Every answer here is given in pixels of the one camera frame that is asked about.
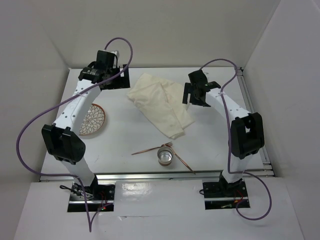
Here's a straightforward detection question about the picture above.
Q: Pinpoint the cream cloth placemat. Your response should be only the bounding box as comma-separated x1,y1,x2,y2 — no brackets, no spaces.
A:
127,73,194,140

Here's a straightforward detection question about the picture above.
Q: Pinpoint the floral patterned ceramic plate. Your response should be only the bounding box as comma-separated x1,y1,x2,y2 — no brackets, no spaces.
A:
79,103,106,136

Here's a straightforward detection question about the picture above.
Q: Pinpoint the copper knife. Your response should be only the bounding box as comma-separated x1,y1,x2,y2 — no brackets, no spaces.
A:
172,150,196,175

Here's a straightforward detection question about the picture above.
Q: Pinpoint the silver metal cup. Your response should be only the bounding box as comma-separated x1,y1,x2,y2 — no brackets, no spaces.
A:
157,146,174,166

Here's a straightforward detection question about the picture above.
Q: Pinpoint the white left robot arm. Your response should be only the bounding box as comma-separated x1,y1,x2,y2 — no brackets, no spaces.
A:
41,50,130,200

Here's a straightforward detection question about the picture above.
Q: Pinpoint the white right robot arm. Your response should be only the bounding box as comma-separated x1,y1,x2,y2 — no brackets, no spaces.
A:
182,69,265,196

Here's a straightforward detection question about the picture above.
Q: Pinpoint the copper fork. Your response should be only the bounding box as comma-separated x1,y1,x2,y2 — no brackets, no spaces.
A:
131,142,173,156

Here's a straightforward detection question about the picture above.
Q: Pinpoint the aluminium front rail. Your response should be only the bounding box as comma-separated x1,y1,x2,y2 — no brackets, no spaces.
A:
40,167,275,182

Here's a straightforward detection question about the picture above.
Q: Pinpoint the aluminium rail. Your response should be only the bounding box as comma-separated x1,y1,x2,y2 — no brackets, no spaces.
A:
40,167,275,182
237,67,274,174

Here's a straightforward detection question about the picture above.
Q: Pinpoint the aluminium right side rail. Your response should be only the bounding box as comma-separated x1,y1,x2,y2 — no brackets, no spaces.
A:
237,67,274,174

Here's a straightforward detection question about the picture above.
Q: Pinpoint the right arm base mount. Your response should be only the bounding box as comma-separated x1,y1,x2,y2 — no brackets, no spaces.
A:
199,180,250,210

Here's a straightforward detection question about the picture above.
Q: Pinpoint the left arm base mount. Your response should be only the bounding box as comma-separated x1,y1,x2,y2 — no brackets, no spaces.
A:
59,183,116,213

